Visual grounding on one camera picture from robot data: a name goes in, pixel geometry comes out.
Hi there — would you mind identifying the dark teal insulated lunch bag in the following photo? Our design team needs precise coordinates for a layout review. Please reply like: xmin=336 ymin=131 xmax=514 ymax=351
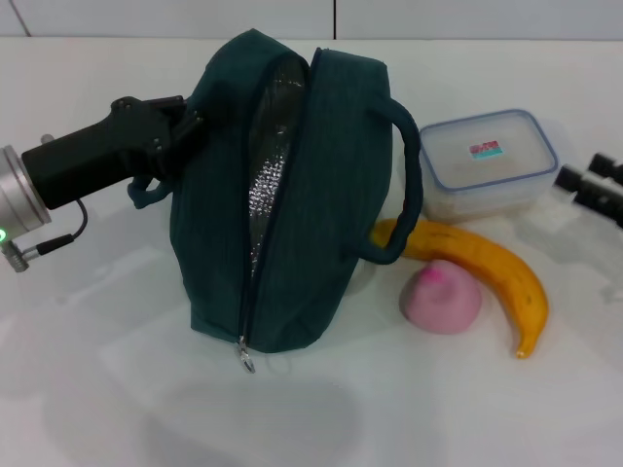
xmin=127 ymin=27 xmax=422 ymax=376

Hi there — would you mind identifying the yellow banana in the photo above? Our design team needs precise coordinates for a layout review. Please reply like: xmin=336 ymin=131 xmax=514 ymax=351
xmin=370 ymin=217 xmax=550 ymax=360

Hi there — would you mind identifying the pink peach toy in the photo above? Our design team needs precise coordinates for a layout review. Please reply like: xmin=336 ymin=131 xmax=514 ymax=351
xmin=399 ymin=260 xmax=485 ymax=336

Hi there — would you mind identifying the clear food container blue rim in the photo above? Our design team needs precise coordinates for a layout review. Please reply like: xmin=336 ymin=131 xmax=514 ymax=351
xmin=418 ymin=107 xmax=560 ymax=225

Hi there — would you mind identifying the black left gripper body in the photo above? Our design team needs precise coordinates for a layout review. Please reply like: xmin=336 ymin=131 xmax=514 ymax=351
xmin=21 ymin=95 xmax=172 ymax=211

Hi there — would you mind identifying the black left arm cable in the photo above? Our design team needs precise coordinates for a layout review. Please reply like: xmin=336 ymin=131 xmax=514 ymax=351
xmin=36 ymin=198 xmax=90 ymax=255

